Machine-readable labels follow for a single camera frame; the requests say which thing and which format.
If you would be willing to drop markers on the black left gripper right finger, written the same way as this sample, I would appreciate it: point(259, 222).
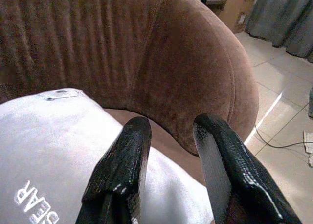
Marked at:
point(234, 165)

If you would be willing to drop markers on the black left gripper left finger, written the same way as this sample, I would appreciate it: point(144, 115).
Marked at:
point(122, 160)

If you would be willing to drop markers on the grey pillow with white print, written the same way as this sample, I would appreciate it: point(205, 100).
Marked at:
point(49, 141)

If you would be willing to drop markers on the brown fabric sofa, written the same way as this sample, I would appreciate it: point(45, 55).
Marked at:
point(146, 50)

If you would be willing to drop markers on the brown cardboard box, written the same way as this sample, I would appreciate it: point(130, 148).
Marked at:
point(240, 11)

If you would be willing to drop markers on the grey curtain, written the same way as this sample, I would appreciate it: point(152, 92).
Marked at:
point(281, 13)

